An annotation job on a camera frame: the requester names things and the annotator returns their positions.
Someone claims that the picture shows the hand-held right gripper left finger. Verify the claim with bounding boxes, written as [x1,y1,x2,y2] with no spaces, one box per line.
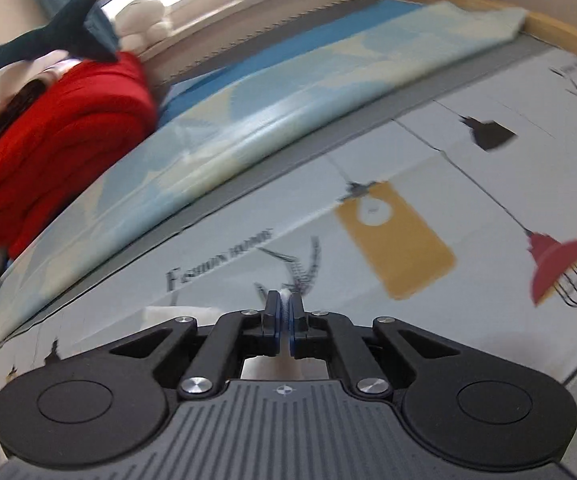
[96,290,282,397]

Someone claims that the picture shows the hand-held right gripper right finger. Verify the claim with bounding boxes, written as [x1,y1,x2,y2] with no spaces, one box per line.
[288,292,471,398]

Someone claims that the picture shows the white long-sleeve shirt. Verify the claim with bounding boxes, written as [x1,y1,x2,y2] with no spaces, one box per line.
[141,287,329,381]

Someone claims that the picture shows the grey printed bed sheet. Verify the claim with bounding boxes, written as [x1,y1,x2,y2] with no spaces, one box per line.
[0,35,577,466]

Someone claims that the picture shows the light blue patterned blanket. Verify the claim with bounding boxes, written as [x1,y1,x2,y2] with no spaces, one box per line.
[0,0,529,361]

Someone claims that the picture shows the blue bed sheet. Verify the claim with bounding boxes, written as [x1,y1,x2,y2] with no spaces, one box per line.
[157,5,421,127]

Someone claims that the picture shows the red folded blanket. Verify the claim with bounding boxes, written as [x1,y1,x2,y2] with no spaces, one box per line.
[0,50,160,259]

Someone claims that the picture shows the white window sill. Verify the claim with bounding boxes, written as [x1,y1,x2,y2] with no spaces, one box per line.
[133,0,405,86]

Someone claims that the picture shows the white plush toy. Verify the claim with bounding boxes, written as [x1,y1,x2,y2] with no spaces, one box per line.
[113,0,175,52]

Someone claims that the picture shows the dark teal shark plush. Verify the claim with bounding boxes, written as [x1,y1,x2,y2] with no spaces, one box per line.
[0,0,120,107]

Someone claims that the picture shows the wooden bed frame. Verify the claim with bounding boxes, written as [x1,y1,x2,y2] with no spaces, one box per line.
[368,0,577,62]

